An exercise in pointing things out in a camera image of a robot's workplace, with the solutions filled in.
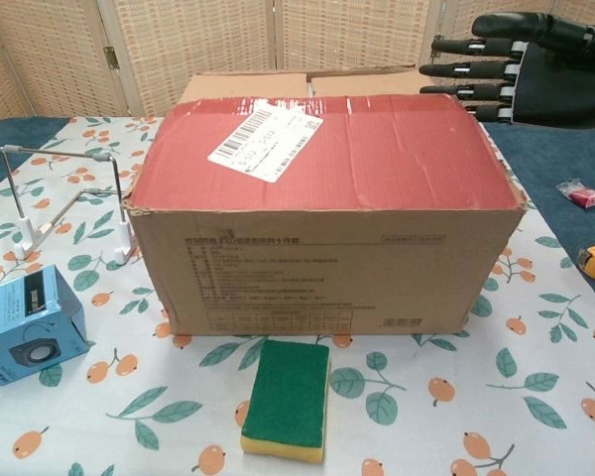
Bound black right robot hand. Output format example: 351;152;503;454
418;10;595;131

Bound red-topped brown cardboard box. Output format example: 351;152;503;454
120;62;530;343

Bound teal table cover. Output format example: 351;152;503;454
0;116;595;323

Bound clear packet with red item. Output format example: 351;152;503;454
555;178;595;209

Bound woven folding screen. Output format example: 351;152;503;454
0;0;595;130

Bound white fruit-and-leaf print tablecloth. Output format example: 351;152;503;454
0;116;595;476

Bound green and yellow sponge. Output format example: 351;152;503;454
240;339;331;466

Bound blue speaker carton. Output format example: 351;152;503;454
0;264;91;388

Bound metal wire stand white feet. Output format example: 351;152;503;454
0;143;145;264

